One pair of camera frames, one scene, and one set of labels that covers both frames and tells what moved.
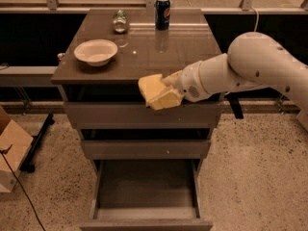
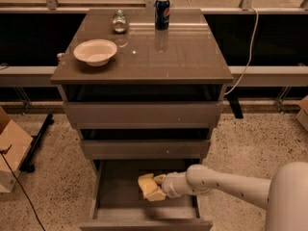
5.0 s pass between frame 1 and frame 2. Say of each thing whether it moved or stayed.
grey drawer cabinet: stayed
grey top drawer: stayed
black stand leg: stayed
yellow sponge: moved
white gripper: moved
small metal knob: stayed
